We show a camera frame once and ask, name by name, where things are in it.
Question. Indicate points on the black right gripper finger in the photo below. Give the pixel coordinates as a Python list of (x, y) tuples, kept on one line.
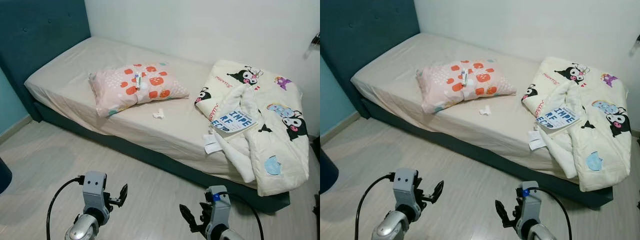
[(186, 215), (501, 211)]

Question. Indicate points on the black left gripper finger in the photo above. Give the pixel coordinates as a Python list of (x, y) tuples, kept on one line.
[(123, 191), (438, 188)]

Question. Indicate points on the white book blue letters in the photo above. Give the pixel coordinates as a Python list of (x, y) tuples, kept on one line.
[(556, 119), (232, 122)]

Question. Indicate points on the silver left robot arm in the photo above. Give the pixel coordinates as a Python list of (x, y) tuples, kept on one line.
[(82, 227), (392, 225)]

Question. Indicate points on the dark teal bed base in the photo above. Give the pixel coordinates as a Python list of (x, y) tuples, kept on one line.
[(490, 155), (165, 162)]

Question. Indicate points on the white paper sheet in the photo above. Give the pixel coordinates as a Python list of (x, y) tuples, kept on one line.
[(536, 141), (211, 145)]

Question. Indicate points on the crumpled white tissue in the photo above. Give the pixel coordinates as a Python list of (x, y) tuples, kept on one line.
[(484, 111), (159, 114)]

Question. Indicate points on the cream cartoon print quilt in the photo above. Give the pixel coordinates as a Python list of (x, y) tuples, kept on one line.
[(260, 145), (585, 140)]

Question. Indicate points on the pink pillow orange print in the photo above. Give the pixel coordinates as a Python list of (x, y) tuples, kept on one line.
[(442, 92), (115, 95)]

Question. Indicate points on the small white tube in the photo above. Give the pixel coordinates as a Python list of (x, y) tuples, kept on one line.
[(464, 77), (137, 80)]

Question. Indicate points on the black bedside furniture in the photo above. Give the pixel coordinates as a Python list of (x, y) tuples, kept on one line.
[(316, 147)]

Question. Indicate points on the teal padded headboard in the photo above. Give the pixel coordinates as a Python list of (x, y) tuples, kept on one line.
[(370, 35), (40, 35)]

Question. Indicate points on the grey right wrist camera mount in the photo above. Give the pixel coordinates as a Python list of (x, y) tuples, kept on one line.
[(219, 207), (531, 205)]

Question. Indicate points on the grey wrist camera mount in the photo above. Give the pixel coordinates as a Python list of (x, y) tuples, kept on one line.
[(531, 205), (219, 207), (94, 187), (405, 185)]

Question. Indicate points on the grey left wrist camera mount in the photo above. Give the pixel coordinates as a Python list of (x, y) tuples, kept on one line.
[(405, 185), (94, 187)]

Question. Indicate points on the black white wall fixture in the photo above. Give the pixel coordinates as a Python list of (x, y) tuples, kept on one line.
[(315, 41)]

